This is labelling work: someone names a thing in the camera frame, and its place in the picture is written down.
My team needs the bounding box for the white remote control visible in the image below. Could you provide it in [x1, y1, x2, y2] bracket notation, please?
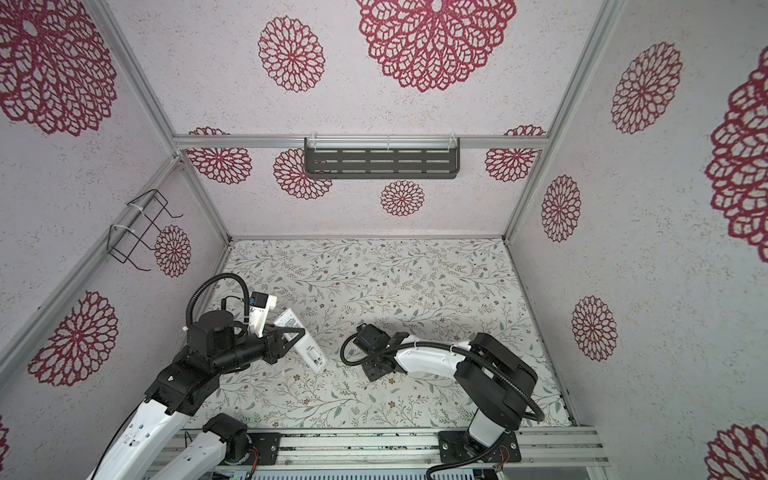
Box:
[274, 309, 328, 374]

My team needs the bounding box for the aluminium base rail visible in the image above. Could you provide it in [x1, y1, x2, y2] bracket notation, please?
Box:
[104, 425, 610, 472]

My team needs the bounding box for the black wire wall rack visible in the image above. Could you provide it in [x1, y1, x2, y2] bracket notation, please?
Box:
[106, 189, 182, 272]

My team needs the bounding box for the dark grey wall shelf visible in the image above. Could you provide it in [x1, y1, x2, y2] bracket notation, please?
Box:
[303, 137, 461, 180]

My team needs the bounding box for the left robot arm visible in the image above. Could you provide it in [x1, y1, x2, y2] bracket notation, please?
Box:
[89, 309, 307, 479]

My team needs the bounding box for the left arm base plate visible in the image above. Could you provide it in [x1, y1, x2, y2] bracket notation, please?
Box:
[223, 432, 282, 466]

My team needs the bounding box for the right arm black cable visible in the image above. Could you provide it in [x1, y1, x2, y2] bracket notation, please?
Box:
[339, 332, 546, 480]

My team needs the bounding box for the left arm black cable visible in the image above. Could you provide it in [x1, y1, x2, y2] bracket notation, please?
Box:
[184, 272, 251, 328]

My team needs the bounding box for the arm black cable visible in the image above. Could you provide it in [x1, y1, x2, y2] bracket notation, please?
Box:
[339, 332, 546, 480]
[184, 272, 251, 328]

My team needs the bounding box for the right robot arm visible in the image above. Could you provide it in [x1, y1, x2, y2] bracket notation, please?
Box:
[340, 324, 546, 447]

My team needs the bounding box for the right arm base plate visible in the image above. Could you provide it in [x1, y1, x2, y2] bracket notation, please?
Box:
[437, 430, 522, 465]

